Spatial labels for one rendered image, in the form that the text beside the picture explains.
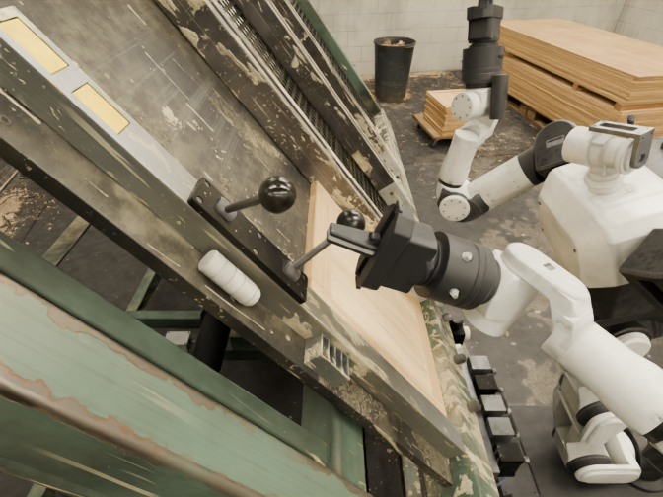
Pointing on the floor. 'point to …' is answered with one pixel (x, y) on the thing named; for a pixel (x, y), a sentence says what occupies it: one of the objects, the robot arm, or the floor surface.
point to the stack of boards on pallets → (581, 74)
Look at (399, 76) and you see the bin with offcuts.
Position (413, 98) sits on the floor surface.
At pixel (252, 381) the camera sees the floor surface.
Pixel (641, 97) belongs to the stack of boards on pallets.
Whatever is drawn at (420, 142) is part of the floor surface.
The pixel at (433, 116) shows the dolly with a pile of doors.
